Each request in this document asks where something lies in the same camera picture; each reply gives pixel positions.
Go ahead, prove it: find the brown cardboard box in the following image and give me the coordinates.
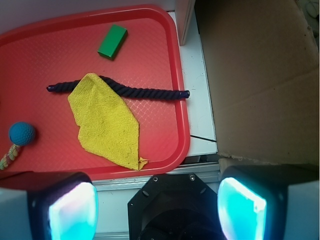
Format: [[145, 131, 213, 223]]
[[195, 0, 320, 165]]

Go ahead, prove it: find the multicolour braided rope toy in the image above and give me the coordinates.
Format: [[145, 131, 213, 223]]
[[0, 144, 24, 171]]

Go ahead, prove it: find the red plastic tray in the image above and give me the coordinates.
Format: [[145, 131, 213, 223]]
[[0, 5, 191, 180]]

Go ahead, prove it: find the dark blue twisted rope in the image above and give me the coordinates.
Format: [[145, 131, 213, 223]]
[[46, 75, 191, 100]]

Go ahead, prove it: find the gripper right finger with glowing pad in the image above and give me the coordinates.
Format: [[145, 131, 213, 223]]
[[217, 164, 320, 240]]

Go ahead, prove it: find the yellow woven cloth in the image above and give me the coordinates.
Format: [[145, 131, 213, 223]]
[[67, 73, 148, 171]]

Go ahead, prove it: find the blue dimpled ball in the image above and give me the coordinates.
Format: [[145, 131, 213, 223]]
[[8, 121, 36, 146]]

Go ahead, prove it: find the green rectangular block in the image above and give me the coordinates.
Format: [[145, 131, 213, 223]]
[[97, 24, 128, 61]]

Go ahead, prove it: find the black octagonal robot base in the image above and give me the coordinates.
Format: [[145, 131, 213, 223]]
[[127, 173, 225, 240]]

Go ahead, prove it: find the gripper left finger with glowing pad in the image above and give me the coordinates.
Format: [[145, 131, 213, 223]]
[[0, 171, 98, 240]]

